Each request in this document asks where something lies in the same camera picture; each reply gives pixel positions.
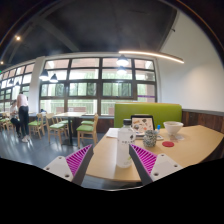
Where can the wooden chairs with green seats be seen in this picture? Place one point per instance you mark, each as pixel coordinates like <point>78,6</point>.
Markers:
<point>86,128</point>

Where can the white ceramic bowl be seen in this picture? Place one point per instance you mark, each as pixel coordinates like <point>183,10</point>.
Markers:
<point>173,127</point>

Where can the flat round red coaster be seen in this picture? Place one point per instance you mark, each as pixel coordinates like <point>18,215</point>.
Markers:
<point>168,144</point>

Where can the green upholstered bench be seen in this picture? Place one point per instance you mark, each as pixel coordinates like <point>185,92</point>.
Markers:
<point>166,113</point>

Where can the clear plastic water bottle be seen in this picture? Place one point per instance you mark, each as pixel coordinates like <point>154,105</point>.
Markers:
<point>125,143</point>

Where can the hanging pendant lamps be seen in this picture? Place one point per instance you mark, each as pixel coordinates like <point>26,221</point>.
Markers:
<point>122,61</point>

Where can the person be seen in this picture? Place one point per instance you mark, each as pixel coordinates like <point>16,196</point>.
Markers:
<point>23,113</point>
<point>14,116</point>

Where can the light wooden dining table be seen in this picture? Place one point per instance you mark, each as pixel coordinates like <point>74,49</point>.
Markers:
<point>68,115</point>

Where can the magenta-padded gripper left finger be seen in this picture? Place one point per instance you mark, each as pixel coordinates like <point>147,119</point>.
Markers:
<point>78,160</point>

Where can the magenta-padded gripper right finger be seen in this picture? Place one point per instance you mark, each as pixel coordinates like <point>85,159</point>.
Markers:
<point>145,159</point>

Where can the long curved light bar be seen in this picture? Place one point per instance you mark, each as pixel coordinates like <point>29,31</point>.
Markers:
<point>150,53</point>

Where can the white paper sheet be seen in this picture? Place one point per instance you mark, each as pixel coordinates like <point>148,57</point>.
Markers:
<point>112,133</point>

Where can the flat book under tablet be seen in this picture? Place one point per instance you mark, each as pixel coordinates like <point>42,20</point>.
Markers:
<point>160,137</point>

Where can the small blue-capped bottle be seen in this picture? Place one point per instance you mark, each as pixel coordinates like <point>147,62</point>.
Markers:
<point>158,127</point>

